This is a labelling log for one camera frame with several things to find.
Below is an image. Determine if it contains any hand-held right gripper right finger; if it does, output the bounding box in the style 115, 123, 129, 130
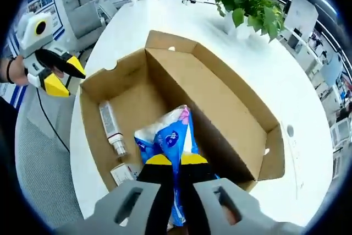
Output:
180, 154, 305, 235

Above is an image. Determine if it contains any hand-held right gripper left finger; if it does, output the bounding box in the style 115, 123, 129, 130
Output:
56, 154, 174, 235

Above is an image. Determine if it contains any blue soft tissue pack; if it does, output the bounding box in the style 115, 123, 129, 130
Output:
134, 105, 221, 229

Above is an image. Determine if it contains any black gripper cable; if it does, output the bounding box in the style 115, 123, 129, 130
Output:
35, 89, 71, 153

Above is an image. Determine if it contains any grey office chair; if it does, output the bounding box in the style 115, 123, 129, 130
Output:
73, 0, 119, 40

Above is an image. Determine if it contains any person's left hand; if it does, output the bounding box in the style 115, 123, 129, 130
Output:
12, 54, 31, 87

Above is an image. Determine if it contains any black wristband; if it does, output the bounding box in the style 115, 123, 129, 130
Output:
7, 57, 16, 84

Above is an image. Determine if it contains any small white carton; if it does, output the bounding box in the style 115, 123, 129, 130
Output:
109, 163, 144, 187

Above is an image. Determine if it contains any brown cardboard shoe box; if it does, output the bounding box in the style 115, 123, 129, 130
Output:
79, 30, 286, 194

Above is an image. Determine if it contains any small tool with black handle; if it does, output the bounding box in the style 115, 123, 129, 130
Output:
181, 0, 218, 6

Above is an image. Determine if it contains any white foam pump bottle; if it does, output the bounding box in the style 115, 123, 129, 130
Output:
98, 101, 129, 162

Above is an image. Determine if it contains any green potted plant white pot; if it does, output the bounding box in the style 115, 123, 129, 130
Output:
202, 0, 286, 43

